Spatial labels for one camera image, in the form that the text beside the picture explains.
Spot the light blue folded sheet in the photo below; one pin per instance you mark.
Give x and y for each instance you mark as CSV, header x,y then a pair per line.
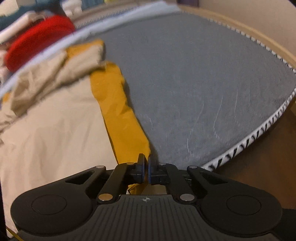
x,y
57,39

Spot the dark teal shark plush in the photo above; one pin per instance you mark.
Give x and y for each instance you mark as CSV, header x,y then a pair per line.
x,y
13,18

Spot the folded white fleece blanket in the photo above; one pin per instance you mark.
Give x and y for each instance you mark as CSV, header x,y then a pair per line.
x,y
16,25

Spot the red folded blanket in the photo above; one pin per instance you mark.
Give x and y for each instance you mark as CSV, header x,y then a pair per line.
x,y
39,39

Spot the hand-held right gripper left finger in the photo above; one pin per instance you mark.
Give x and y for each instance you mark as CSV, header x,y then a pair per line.
x,y
143,169

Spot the wooden bed frame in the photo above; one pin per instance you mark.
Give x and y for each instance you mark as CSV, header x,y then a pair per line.
x,y
254,32

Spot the beige and yellow hooded jacket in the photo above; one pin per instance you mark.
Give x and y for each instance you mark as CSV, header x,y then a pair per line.
x,y
57,139

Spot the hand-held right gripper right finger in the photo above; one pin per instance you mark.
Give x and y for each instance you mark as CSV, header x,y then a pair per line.
x,y
150,170

